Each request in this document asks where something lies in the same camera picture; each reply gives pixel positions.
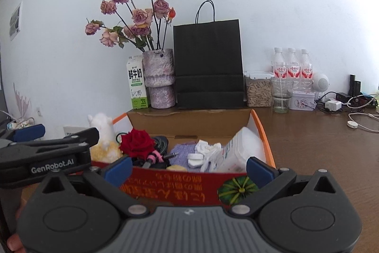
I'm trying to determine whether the pink feather wall decoration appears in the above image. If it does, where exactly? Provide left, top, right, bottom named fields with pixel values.
left=12, top=83, right=32, bottom=120

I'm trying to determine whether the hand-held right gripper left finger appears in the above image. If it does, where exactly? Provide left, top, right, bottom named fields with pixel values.
left=44, top=156, right=149, bottom=218

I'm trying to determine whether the dried pink roses bouquet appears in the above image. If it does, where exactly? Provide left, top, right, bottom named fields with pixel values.
left=85, top=0, right=177, bottom=52

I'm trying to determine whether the white printed tin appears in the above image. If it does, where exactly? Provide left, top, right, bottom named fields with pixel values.
left=289, top=91, right=316, bottom=110

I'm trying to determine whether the white charger plug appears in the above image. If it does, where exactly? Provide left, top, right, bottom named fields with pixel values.
left=325, top=100, right=342, bottom=112

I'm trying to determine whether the clear plastic container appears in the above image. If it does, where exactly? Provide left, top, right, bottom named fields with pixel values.
left=201, top=126, right=267, bottom=173

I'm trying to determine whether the wire desk rack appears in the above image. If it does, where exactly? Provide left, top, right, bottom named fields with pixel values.
left=0, top=111, right=36, bottom=130

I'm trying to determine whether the person's left hand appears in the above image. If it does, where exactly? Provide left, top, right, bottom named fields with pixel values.
left=6, top=199, right=28, bottom=253

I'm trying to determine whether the red pumpkin print cardboard box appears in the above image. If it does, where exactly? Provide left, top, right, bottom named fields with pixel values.
left=90, top=109, right=276, bottom=209

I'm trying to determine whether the white crumpled tissue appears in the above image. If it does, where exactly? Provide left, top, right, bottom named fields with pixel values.
left=195, top=140, right=222, bottom=156

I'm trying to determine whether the purple woven pouch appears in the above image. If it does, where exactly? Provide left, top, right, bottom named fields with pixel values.
left=170, top=143, right=198, bottom=166

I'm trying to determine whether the clear seed container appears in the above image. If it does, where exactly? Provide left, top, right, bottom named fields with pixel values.
left=244, top=71, right=274, bottom=108

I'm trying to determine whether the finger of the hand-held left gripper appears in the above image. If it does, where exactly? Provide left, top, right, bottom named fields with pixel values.
left=0, top=128, right=100, bottom=159
left=0, top=123, right=46, bottom=143

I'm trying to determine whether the black paper bag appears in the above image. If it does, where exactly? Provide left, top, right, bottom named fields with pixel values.
left=173, top=0, right=245, bottom=110

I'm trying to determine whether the purple mottled vase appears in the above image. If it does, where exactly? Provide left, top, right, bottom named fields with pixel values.
left=142, top=48, right=176, bottom=109

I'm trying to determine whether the white green milk carton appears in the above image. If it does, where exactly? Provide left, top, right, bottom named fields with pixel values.
left=126, top=55, right=148, bottom=110

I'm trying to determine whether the red rose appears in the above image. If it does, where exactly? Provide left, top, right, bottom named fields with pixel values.
left=119, top=129, right=156, bottom=159

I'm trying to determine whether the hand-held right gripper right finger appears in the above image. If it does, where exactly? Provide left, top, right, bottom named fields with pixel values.
left=230, top=156, right=337, bottom=218

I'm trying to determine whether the wall poster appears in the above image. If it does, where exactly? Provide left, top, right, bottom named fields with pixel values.
left=9, top=1, right=23, bottom=41

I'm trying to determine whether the white round speaker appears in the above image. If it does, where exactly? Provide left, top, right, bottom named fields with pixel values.
left=312, top=73, right=330, bottom=93

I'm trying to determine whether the white contact lens case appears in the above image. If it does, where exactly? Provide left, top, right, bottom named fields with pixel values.
left=187, top=153, right=204, bottom=168

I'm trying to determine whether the black upright device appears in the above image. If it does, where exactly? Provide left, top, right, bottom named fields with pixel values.
left=349, top=74, right=362, bottom=96

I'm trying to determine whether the white cable with switch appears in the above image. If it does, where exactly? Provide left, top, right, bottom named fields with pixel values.
left=346, top=112, right=379, bottom=133

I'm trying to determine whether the clear glass cup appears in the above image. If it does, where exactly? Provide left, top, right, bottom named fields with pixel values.
left=271, top=78, right=293, bottom=114

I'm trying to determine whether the white bear plush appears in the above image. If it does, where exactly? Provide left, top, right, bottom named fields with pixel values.
left=87, top=113, right=123, bottom=163

